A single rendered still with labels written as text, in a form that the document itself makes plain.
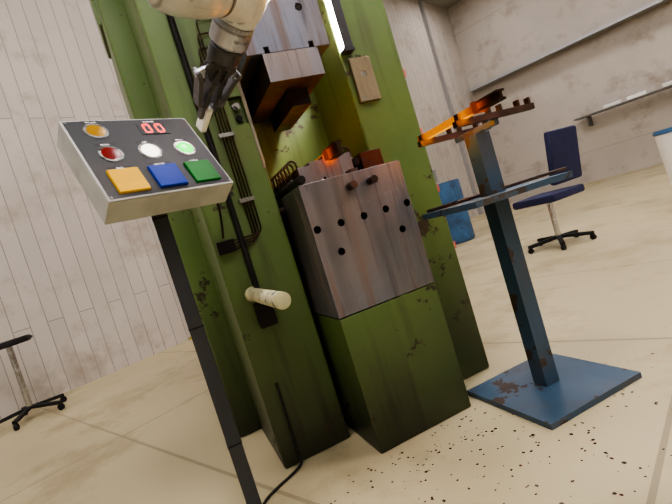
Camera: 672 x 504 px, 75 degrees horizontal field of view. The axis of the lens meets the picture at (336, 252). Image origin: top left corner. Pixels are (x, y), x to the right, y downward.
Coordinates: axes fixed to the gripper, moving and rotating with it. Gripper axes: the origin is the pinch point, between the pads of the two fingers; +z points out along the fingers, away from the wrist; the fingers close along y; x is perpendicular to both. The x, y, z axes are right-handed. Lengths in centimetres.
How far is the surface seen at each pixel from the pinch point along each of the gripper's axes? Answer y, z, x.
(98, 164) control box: -24.3, 13.1, 0.7
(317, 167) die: 41.6, 13.4, -10.3
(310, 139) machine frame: 80, 34, 25
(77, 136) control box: -24.9, 13.1, 10.7
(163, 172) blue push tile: -11.0, 12.4, -5.1
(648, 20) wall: 1111, -87, 158
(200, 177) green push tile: -2.3, 12.4, -8.5
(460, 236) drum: 506, 238, 20
